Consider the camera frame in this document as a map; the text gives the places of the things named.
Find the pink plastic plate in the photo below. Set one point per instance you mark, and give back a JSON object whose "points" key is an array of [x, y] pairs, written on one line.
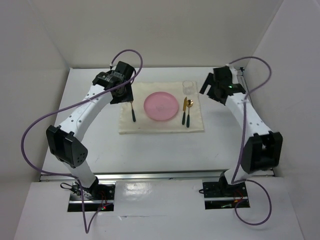
{"points": [[161, 106]]}

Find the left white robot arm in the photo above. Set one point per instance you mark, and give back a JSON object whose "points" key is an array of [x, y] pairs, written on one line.
{"points": [[65, 140]]}

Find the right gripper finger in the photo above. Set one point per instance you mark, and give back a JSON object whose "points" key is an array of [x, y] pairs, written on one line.
{"points": [[214, 93], [209, 82]]}

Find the gold fork green handle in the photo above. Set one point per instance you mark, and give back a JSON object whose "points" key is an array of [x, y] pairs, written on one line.
{"points": [[133, 112]]}

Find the cream cloth placemat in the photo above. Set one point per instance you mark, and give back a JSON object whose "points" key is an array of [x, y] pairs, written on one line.
{"points": [[145, 125]]}

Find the aluminium front rail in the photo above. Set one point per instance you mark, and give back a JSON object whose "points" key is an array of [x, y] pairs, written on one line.
{"points": [[160, 175]]}

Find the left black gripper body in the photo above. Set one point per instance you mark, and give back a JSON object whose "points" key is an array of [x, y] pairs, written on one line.
{"points": [[113, 101]]}

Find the gold knife green handle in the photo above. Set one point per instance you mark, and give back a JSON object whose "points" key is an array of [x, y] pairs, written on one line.
{"points": [[184, 111]]}

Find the gold spoon green handle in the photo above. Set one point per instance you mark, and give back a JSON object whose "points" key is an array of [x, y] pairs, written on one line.
{"points": [[189, 105]]}

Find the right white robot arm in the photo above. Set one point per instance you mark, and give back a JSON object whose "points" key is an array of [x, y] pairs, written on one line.
{"points": [[260, 147]]}

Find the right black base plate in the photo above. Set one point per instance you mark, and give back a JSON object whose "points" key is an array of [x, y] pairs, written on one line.
{"points": [[217, 197]]}

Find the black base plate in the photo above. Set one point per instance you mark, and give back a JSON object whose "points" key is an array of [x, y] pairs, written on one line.
{"points": [[103, 199], [217, 197]]}

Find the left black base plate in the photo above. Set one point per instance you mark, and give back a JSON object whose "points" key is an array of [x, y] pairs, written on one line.
{"points": [[103, 199]]}

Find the clear plastic cup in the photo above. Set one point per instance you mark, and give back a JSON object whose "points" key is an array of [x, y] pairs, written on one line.
{"points": [[188, 87]]}

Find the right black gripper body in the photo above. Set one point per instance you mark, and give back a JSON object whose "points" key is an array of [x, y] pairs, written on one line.
{"points": [[214, 86]]}

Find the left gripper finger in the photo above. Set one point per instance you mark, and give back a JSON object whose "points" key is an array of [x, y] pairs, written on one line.
{"points": [[121, 98], [129, 93]]}

